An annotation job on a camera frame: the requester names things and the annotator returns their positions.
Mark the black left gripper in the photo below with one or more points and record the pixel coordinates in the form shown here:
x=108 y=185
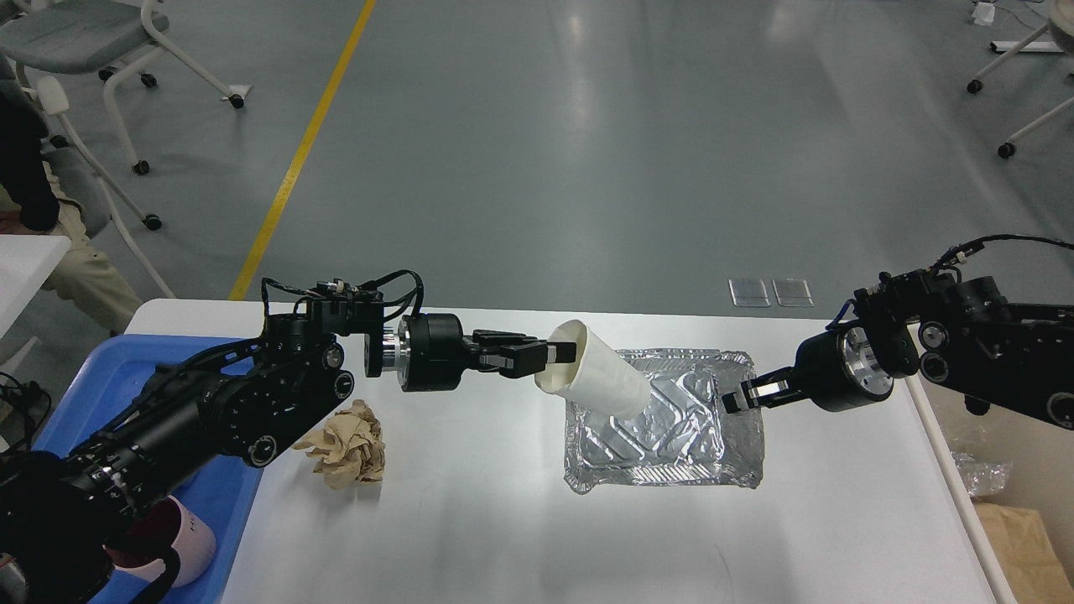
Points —
x=430 y=353

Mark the beige plastic bin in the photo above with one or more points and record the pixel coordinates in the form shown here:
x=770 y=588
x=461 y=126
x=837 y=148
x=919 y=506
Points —
x=1010 y=477

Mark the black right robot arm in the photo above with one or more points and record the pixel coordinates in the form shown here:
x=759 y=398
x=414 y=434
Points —
x=962 y=335

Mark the right metal floor plate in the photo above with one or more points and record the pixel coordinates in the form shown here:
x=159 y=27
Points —
x=793 y=293

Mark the crumpled clear plastic wrap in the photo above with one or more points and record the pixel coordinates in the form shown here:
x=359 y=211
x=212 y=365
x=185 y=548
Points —
x=982 y=478

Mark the seated person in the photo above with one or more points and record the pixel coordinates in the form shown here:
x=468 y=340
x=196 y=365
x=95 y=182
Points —
x=34 y=204

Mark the blue plastic tray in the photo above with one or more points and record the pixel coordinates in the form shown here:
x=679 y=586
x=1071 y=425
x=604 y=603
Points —
x=221 y=494

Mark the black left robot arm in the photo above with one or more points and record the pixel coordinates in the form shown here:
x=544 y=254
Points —
x=250 y=398

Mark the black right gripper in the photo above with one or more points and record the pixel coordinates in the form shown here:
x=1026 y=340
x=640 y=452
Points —
x=836 y=370

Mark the cream paper cup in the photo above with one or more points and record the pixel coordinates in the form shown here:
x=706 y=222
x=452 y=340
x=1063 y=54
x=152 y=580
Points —
x=599 y=379

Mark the white side table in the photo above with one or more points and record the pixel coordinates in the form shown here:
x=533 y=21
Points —
x=26 y=261

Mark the aluminium foil tray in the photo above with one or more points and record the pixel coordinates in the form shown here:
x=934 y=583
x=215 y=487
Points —
x=684 y=437

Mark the crumpled brown paper ball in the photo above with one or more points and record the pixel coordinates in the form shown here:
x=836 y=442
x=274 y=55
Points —
x=348 y=448

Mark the grey office chair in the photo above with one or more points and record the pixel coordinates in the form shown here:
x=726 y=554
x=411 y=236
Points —
x=116 y=41

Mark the white floor power adapter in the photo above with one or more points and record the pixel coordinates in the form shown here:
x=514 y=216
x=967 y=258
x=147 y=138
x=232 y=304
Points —
x=983 y=14

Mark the left metal floor plate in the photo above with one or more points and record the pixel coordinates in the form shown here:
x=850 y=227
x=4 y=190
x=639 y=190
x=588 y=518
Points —
x=749 y=292

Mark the metal floor plate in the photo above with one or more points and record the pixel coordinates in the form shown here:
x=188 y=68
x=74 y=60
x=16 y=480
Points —
x=749 y=292
x=793 y=293

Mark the pink ribbed mug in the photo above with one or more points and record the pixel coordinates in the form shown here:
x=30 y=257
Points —
x=169 y=524

